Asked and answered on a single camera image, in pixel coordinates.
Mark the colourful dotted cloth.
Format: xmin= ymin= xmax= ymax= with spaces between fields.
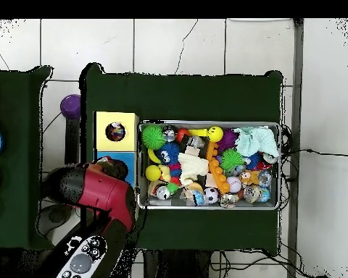
xmin=105 ymin=122 xmax=126 ymax=142

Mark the wooden box with three holes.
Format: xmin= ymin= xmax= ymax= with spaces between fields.
xmin=93 ymin=111 xmax=140 ymax=215

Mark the blue spiky rubber ball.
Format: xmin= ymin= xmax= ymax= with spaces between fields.
xmin=157 ymin=142 xmax=181 ymax=165

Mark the cream fluffy cloth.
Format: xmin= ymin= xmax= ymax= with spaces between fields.
xmin=178 ymin=153 xmax=210 ymax=186

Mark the green spiky rubber ball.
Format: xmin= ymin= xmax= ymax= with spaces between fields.
xmin=141 ymin=125 xmax=167 ymax=151
xmin=220 ymin=148 xmax=247 ymax=172

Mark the plain yellow ball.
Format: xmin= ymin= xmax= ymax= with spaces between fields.
xmin=145 ymin=164 xmax=162 ymax=182

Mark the yellow smiley face ball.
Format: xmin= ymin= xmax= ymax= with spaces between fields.
xmin=207 ymin=126 xmax=225 ymax=143

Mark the orange plastic block toy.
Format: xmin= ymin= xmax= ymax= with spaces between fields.
xmin=208 ymin=158 xmax=231 ymax=194

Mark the dark green table cloth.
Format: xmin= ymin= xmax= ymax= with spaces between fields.
xmin=80 ymin=62 xmax=283 ymax=256
xmin=0 ymin=66 xmax=55 ymax=251

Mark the black and white soccer ball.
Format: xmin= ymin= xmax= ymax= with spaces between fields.
xmin=203 ymin=187 xmax=220 ymax=204

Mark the white baseball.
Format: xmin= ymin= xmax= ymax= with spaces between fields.
xmin=226 ymin=176 xmax=242 ymax=193

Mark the mint green knitted cloth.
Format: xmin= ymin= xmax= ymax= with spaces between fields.
xmin=234 ymin=126 xmax=280 ymax=159

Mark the purple round lid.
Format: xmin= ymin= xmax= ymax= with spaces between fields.
xmin=59 ymin=93 xmax=81 ymax=119

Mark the silver wire mesh bin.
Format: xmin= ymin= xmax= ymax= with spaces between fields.
xmin=137 ymin=119 xmax=281 ymax=211

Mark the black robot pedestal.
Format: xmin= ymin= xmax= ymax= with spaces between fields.
xmin=143 ymin=249 xmax=212 ymax=278

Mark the long black cable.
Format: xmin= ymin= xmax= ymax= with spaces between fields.
xmin=281 ymin=148 xmax=348 ymax=158

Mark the grey metal rail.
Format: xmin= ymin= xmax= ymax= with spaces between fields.
xmin=286 ymin=18 xmax=305 ymax=278

